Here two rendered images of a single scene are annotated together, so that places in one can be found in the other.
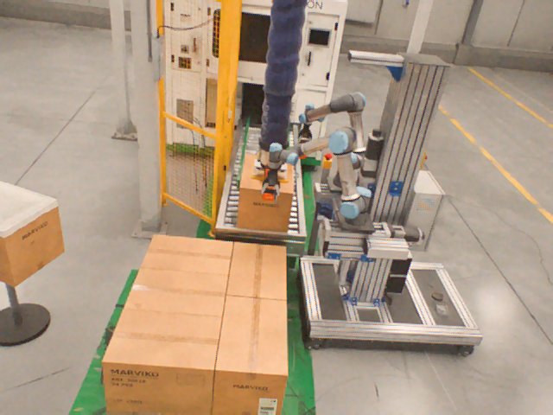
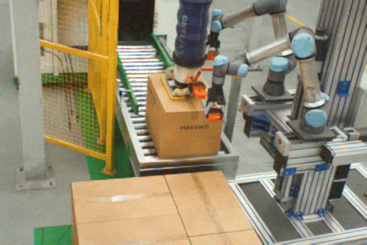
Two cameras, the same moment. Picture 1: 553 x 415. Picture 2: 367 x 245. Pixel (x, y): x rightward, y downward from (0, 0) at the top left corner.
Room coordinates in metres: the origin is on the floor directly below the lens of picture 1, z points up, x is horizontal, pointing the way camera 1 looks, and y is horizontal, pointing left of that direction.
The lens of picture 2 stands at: (0.27, 0.90, 2.48)
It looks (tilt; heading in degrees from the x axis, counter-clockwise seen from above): 29 degrees down; 345
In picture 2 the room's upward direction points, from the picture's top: 6 degrees clockwise
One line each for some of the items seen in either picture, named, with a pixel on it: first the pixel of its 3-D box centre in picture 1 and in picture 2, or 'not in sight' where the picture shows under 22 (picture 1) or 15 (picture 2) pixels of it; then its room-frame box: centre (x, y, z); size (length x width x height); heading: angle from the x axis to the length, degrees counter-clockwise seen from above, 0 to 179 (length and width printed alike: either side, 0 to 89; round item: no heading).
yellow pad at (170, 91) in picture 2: (258, 167); (172, 86); (3.39, 0.18, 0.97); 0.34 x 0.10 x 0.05; 2
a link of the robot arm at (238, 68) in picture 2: (289, 156); (238, 68); (2.78, -0.05, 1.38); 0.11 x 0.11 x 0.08; 63
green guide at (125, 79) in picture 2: (240, 147); (117, 68); (4.55, 0.44, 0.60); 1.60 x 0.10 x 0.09; 3
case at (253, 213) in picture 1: (265, 194); (181, 115); (3.37, 0.10, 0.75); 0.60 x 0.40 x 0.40; 3
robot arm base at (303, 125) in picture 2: (357, 213); (312, 120); (2.67, -0.53, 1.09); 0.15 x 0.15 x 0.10
